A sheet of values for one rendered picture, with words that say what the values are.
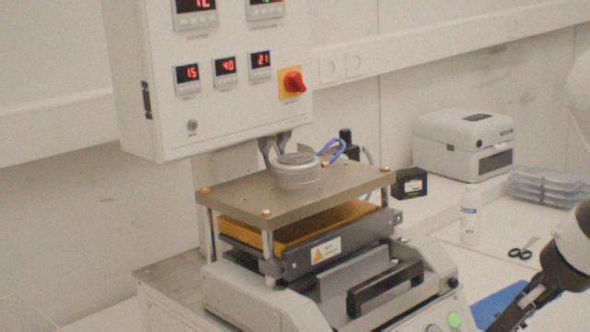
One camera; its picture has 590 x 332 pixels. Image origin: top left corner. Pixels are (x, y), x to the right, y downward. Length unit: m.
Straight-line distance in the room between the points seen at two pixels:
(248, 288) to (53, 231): 0.58
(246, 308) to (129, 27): 0.45
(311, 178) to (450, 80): 1.32
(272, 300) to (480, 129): 1.14
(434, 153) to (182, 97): 1.12
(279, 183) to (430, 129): 1.05
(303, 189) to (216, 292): 0.20
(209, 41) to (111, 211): 0.55
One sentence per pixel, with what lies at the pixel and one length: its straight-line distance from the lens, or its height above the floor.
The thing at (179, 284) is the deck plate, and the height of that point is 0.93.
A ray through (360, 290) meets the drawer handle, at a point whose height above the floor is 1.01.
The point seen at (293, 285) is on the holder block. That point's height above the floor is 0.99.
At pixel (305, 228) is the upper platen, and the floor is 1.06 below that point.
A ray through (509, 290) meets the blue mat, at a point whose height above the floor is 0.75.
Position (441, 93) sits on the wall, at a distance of 2.30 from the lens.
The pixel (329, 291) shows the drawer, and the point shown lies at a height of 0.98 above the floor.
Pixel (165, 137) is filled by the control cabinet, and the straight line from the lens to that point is 1.10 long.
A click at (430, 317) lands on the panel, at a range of 1.11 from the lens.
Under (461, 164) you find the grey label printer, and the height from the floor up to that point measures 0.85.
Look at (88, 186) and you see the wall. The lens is 1.50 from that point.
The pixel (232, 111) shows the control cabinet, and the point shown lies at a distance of 1.16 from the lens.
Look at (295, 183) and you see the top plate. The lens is 1.07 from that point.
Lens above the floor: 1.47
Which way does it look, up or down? 18 degrees down
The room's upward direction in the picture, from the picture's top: 3 degrees counter-clockwise
